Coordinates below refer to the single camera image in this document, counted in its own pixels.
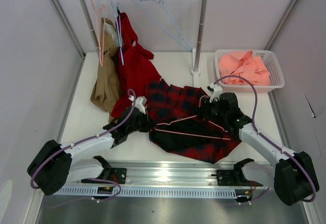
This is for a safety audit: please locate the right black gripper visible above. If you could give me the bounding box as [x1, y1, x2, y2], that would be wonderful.
[194, 96, 228, 122]

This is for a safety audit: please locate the pink hanger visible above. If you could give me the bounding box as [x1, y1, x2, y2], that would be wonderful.
[150, 93, 232, 148]
[90, 0, 105, 67]

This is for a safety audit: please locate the red plaid skirt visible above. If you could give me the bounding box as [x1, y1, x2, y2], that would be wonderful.
[145, 79, 241, 164]

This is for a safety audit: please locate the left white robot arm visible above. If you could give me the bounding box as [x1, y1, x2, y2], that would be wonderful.
[27, 106, 155, 195]

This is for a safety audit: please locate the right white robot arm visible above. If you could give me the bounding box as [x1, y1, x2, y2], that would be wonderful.
[200, 93, 319, 206]

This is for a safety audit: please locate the right blue hanger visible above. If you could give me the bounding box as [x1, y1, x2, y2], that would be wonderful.
[131, 0, 193, 51]

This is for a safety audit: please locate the blue hanger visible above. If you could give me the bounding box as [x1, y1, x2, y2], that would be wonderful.
[110, 0, 125, 66]
[131, 0, 193, 51]

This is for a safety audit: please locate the left blue hanger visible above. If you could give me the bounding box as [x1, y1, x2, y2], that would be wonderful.
[110, 0, 125, 66]

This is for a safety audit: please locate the tan hanging garment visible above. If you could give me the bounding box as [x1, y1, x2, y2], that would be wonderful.
[90, 18, 122, 122]

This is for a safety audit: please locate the pink garment in basket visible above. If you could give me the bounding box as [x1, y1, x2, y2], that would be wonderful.
[218, 51, 270, 86]

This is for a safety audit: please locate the red hanging garment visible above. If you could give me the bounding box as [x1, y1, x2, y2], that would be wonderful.
[111, 12, 161, 118]

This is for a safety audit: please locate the white plastic basket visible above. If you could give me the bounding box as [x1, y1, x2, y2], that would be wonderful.
[214, 49, 285, 93]

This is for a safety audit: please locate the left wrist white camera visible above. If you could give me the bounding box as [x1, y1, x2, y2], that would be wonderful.
[128, 95, 147, 114]

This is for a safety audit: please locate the wrist white camera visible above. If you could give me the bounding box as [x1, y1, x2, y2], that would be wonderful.
[207, 82, 223, 103]
[128, 95, 147, 114]

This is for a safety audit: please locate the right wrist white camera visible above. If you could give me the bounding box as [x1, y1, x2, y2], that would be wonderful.
[207, 82, 223, 103]

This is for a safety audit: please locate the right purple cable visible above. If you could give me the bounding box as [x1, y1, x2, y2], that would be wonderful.
[212, 75, 320, 205]

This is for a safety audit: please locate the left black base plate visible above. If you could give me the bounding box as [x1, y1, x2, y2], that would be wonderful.
[81, 167, 127, 184]

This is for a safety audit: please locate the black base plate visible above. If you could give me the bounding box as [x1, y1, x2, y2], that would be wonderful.
[211, 169, 262, 187]
[81, 167, 127, 184]

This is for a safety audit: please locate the aluminium mounting rail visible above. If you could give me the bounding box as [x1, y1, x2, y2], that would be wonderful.
[33, 160, 312, 190]

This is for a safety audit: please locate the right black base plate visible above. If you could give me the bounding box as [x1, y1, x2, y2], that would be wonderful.
[211, 169, 262, 187]

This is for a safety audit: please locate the white slotted cable duct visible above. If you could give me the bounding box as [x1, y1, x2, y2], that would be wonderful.
[56, 187, 240, 199]

